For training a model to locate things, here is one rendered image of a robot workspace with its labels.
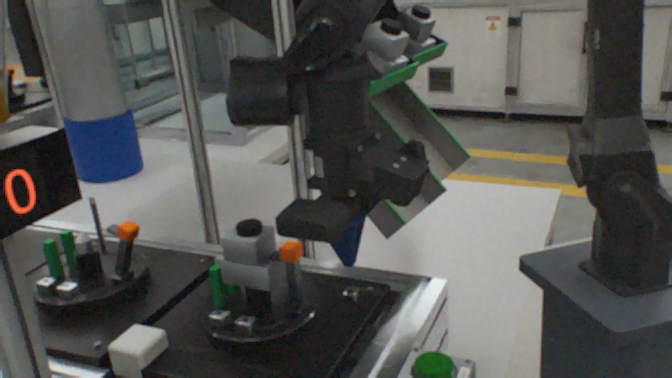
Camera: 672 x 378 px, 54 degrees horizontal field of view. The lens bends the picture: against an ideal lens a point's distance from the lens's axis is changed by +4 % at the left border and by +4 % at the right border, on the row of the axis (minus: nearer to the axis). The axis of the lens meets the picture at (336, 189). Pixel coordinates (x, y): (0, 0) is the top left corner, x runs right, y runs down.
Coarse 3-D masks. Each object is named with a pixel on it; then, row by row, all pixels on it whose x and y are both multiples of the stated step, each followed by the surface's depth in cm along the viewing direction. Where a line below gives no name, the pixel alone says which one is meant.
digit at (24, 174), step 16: (0, 160) 54; (16, 160) 55; (32, 160) 56; (0, 176) 54; (16, 176) 55; (32, 176) 56; (0, 192) 54; (16, 192) 55; (32, 192) 57; (0, 208) 54; (16, 208) 55; (32, 208) 57; (48, 208) 58; (16, 224) 56
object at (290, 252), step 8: (288, 240) 71; (280, 248) 70; (288, 248) 70; (296, 248) 70; (272, 256) 71; (280, 256) 70; (288, 256) 70; (296, 256) 70; (288, 264) 71; (296, 264) 71; (288, 272) 71; (296, 272) 71; (288, 280) 71; (296, 280) 71; (296, 288) 71; (296, 296) 72; (296, 304) 72
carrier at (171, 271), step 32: (96, 224) 90; (64, 256) 96; (96, 256) 84; (160, 256) 93; (192, 256) 93; (32, 288) 84; (64, 288) 80; (96, 288) 82; (128, 288) 82; (160, 288) 85; (192, 288) 86; (64, 320) 80; (96, 320) 79; (128, 320) 78; (64, 352) 74; (96, 352) 73
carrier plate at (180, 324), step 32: (320, 288) 82; (352, 288) 81; (384, 288) 81; (160, 320) 78; (192, 320) 77; (320, 320) 75; (352, 320) 75; (192, 352) 71; (224, 352) 71; (288, 352) 70; (320, 352) 69
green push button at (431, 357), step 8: (432, 352) 68; (440, 352) 68; (416, 360) 67; (424, 360) 67; (432, 360) 67; (440, 360) 67; (448, 360) 66; (416, 368) 66; (424, 368) 66; (432, 368) 65; (440, 368) 65; (448, 368) 65; (424, 376) 65; (432, 376) 65; (440, 376) 65; (448, 376) 65
